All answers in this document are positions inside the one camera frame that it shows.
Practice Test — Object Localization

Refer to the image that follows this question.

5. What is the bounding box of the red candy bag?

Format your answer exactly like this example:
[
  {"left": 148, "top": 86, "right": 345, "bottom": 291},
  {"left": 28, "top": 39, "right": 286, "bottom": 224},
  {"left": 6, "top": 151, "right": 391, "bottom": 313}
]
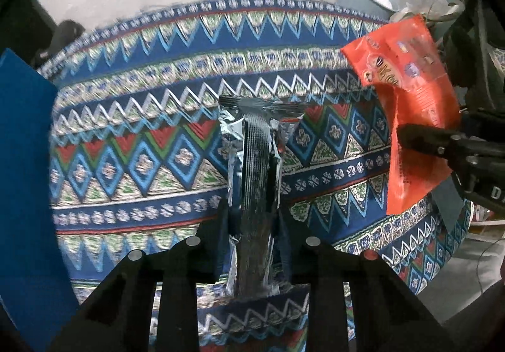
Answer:
[{"left": 342, "top": 15, "right": 460, "bottom": 215}]

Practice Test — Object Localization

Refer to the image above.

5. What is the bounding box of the silver foil snack pack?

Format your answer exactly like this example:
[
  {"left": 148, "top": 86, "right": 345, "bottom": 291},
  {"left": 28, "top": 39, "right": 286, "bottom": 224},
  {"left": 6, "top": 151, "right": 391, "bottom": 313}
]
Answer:
[{"left": 219, "top": 95, "right": 306, "bottom": 300}]

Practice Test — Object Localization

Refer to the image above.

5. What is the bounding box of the blue cardboard box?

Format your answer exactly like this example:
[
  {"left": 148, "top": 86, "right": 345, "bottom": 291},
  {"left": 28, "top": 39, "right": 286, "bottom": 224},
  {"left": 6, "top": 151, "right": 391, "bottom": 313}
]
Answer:
[{"left": 1, "top": 49, "right": 78, "bottom": 351}]

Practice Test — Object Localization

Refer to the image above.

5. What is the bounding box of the blue patterned tablecloth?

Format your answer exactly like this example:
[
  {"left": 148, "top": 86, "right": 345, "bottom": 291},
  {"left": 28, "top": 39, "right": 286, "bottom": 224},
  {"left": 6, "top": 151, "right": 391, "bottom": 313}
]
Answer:
[{"left": 41, "top": 0, "right": 472, "bottom": 351}]

